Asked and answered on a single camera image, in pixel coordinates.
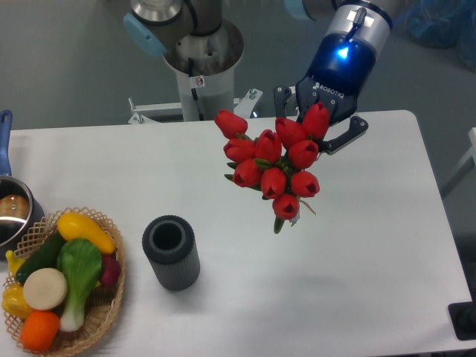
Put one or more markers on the green bok choy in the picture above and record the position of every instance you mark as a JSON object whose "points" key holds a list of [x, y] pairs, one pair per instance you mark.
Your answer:
{"points": [[80, 262]]}

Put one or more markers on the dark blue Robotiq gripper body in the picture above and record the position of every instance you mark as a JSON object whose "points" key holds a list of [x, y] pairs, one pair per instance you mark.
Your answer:
{"points": [[335, 77]]}

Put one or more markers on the red radish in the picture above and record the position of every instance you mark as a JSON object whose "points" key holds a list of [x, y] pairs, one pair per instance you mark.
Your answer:
{"points": [[111, 270]]}

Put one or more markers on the white frame at right edge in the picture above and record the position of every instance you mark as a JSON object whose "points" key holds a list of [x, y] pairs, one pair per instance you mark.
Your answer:
{"points": [[462, 168]]}

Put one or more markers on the dark grey ribbed vase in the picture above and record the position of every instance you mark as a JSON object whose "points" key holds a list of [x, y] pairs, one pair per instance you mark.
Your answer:
{"points": [[170, 246]]}

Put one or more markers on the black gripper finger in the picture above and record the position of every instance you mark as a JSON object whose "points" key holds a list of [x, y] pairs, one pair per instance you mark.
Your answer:
{"points": [[357, 127], [286, 102]]}

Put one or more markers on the dark green cucumber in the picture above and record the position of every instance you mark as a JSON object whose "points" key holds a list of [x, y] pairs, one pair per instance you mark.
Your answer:
{"points": [[43, 257]]}

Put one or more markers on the red tulip bouquet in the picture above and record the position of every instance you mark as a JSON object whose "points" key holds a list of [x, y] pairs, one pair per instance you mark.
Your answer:
{"points": [[276, 163]]}

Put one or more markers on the blue plastic bag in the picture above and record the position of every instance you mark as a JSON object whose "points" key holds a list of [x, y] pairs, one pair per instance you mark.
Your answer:
{"points": [[441, 24]]}

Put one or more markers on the black box at table edge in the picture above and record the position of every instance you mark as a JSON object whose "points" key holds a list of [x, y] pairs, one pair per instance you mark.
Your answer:
{"points": [[463, 320]]}

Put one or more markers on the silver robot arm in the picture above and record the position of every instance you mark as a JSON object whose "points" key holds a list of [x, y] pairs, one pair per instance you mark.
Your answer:
{"points": [[170, 21]]}

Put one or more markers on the blue handled saucepan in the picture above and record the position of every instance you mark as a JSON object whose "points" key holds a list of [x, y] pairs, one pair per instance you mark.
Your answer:
{"points": [[19, 208]]}

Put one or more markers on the orange fruit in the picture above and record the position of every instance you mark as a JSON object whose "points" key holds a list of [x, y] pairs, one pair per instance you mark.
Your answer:
{"points": [[39, 330]]}

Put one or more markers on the woven wicker basket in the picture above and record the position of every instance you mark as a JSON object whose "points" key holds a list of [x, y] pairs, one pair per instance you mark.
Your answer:
{"points": [[102, 307]]}

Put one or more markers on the yellow bell pepper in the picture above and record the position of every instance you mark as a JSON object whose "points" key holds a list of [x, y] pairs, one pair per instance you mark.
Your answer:
{"points": [[14, 303]]}

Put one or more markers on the yellow banana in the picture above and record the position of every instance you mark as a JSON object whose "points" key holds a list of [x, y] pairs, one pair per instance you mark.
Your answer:
{"points": [[14, 263]]}

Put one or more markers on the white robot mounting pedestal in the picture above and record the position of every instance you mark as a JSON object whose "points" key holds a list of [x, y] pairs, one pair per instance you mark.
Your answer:
{"points": [[205, 73]]}

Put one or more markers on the yellow squash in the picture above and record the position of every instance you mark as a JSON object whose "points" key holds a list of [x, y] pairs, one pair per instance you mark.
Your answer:
{"points": [[73, 225]]}

